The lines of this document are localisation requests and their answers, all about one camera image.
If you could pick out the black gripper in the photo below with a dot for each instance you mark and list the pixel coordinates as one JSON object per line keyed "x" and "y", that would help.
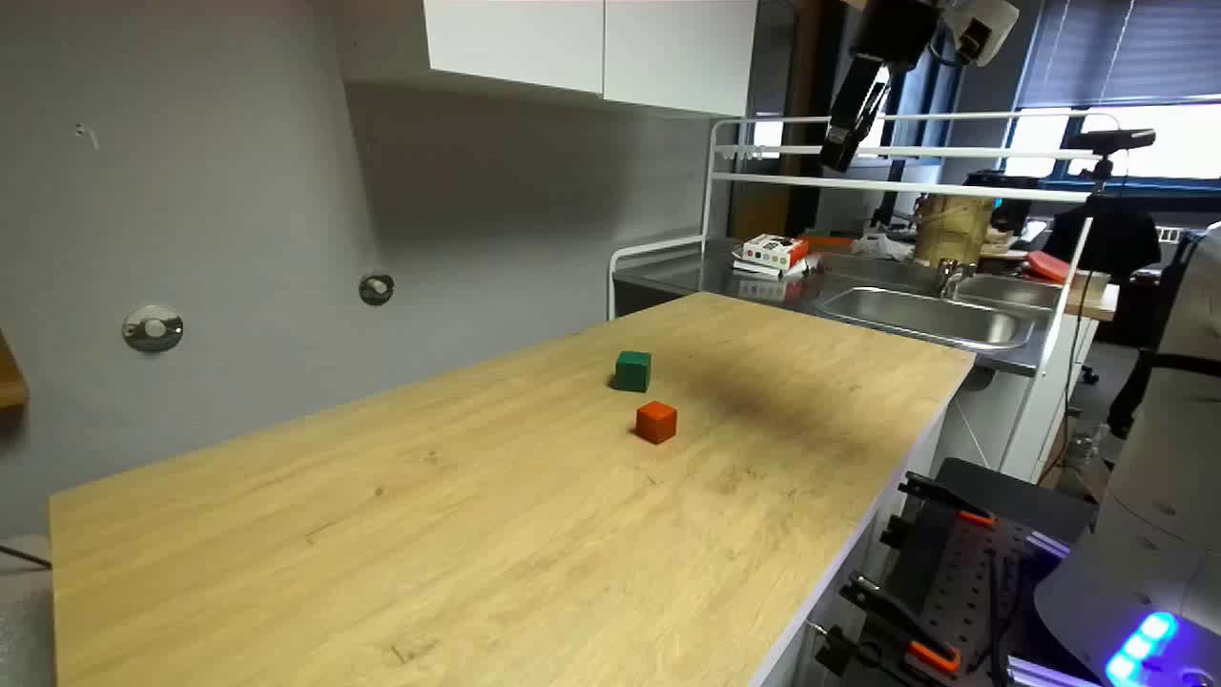
{"x": 851, "y": 111}

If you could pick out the orange block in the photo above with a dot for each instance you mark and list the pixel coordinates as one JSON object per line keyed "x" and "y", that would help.
{"x": 657, "y": 423}

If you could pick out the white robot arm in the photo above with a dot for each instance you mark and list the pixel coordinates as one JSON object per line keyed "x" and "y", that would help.
{"x": 1139, "y": 597}

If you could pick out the green block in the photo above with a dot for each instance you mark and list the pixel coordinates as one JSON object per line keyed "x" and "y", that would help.
{"x": 630, "y": 371}

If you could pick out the white metal shelf rack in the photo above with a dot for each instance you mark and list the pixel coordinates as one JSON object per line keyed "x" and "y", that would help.
{"x": 1012, "y": 428}

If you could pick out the colourful game box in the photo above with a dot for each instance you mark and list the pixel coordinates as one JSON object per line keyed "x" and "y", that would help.
{"x": 774, "y": 254}

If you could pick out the stainless steel sink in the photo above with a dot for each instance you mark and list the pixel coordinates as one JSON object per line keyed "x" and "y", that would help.
{"x": 931, "y": 319}

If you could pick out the white wall cabinet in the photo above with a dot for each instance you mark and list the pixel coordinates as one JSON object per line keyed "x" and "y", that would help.
{"x": 677, "y": 54}

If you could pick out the camera on tripod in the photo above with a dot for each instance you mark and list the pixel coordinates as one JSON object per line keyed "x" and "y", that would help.
{"x": 1107, "y": 143}

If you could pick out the black clamp with orange handle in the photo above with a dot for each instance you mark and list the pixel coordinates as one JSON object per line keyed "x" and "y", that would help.
{"x": 947, "y": 499}

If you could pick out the round wall socket right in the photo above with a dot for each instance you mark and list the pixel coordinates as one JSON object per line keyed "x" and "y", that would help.
{"x": 374, "y": 287}

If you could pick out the round wall socket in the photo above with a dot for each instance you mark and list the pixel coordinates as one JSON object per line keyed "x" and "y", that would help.
{"x": 156, "y": 331}
{"x": 374, "y": 287}

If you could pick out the round wall socket left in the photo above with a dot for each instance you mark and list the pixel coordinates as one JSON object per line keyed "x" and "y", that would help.
{"x": 156, "y": 331}

